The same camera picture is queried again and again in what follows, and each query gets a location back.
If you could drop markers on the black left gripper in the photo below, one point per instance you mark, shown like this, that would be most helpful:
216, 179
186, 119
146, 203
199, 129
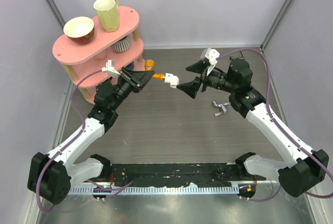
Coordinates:
137, 79

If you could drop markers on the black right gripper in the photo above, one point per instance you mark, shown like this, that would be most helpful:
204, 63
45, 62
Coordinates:
200, 67

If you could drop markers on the orange faucet with chrome knob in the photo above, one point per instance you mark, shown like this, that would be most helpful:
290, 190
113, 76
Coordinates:
149, 66

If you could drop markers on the white PVC elbow fitting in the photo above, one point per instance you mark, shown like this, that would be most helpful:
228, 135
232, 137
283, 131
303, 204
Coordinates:
171, 79

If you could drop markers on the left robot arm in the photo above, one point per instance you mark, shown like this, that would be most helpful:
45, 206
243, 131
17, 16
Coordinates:
53, 174

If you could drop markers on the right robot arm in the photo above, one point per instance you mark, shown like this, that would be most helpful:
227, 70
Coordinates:
302, 167

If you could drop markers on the dark faucet with white elbow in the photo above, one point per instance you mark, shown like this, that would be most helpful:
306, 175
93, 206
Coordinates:
238, 55

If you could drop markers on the dark blue mug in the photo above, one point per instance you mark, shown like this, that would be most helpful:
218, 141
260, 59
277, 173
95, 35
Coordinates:
130, 66

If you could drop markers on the pink three-tier shelf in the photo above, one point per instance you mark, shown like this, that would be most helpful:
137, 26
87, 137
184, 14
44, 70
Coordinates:
81, 60

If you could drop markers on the striped grey bowl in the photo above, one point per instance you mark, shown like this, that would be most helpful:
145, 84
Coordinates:
122, 45

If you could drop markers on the chrome faucet on table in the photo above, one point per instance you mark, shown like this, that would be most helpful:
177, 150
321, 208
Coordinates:
221, 107

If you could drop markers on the pink cup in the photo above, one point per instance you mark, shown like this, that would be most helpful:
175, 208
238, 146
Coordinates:
101, 55

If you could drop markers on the yellow-green mug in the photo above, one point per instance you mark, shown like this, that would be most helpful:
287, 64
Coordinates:
107, 13

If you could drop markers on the red bowl white inside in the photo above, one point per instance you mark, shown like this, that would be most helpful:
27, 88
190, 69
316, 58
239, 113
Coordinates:
80, 30

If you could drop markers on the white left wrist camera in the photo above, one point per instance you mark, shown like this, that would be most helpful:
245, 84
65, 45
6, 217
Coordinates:
110, 69

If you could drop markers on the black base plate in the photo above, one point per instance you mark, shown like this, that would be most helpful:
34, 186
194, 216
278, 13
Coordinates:
176, 175

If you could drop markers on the slotted cable duct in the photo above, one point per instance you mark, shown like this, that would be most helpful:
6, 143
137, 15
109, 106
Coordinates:
192, 189

